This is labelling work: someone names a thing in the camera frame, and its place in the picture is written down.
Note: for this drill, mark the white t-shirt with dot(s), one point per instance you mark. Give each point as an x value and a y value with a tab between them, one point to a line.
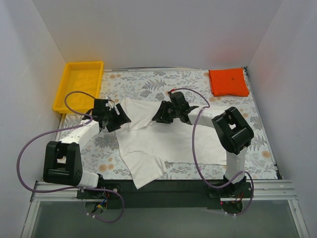
145	145

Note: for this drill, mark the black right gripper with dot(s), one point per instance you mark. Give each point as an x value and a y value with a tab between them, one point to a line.
165	113

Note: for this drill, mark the folded orange t-shirt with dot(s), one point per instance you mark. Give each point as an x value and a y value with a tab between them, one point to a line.
228	82

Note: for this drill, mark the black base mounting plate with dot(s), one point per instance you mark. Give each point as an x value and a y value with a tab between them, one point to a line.
169	194

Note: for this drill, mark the floral patterned table mat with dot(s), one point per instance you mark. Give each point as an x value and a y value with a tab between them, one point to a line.
101	154

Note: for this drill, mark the aluminium frame rail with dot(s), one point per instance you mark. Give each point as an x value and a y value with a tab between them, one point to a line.
271	212

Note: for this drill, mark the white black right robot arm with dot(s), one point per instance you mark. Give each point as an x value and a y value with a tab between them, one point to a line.
234	134

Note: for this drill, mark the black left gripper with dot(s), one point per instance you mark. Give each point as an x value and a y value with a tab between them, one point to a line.
116	119

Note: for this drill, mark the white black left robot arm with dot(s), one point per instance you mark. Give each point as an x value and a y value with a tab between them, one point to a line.
63	164

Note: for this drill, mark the yellow plastic tray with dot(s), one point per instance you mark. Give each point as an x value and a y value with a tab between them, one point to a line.
79	76

